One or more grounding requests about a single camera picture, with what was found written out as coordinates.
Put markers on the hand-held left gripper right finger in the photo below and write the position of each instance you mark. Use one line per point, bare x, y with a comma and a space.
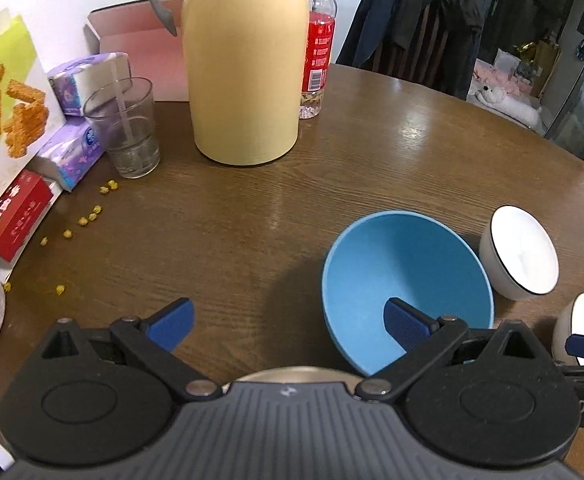
407, 325

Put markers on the clear glass tumbler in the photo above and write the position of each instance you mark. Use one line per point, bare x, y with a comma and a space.
131, 155

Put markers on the pink box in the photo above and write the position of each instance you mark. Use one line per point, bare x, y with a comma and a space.
141, 50

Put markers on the scattered yellow kernels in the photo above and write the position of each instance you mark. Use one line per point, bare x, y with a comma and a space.
103, 189

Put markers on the sliding glass door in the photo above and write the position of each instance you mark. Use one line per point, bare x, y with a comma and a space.
572, 85

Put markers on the cream round plate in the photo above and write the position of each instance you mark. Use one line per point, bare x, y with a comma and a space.
292, 374

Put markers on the yellow thermos jug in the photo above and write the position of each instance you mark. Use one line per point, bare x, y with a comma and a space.
244, 70

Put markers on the black jacket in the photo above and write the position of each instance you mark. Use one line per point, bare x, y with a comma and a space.
452, 5

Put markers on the green snack box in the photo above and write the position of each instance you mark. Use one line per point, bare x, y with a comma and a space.
1, 125

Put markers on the navy jacket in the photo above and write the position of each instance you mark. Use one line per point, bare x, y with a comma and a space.
367, 20

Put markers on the blue bowl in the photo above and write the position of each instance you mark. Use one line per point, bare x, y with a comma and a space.
397, 260

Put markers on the clear plastic straw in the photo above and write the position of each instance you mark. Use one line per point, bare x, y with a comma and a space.
124, 110

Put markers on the red label water bottle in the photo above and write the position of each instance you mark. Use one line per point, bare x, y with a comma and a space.
319, 50

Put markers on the small red box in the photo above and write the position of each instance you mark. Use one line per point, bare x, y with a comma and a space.
14, 215

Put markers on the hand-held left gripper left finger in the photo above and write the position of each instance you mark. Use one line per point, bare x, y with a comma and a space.
171, 325

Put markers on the white plush dog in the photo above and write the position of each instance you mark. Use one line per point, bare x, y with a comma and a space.
509, 107

